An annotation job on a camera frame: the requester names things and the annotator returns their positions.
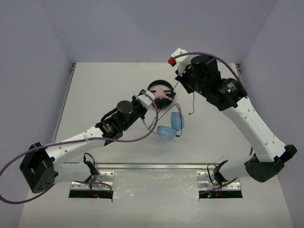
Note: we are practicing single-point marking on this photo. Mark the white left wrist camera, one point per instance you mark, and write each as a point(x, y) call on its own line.
point(146, 98)

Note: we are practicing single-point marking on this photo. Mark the aluminium table edge rail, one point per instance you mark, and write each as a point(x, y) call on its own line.
point(151, 166)

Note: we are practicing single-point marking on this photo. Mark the left metal mounting bracket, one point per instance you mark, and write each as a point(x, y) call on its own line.
point(101, 188)

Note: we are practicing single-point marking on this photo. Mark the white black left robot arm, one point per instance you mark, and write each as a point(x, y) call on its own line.
point(46, 165)

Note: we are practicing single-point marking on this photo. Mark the pink blue cat-ear headphones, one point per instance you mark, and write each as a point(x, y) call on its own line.
point(177, 125)

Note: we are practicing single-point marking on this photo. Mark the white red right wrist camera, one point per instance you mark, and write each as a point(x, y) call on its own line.
point(180, 62)

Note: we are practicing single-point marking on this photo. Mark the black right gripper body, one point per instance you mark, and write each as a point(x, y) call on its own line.
point(187, 80)

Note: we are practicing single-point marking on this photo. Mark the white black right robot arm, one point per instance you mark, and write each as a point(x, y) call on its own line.
point(269, 153)

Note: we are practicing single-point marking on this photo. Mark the black headphones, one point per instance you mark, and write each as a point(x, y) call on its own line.
point(163, 91)

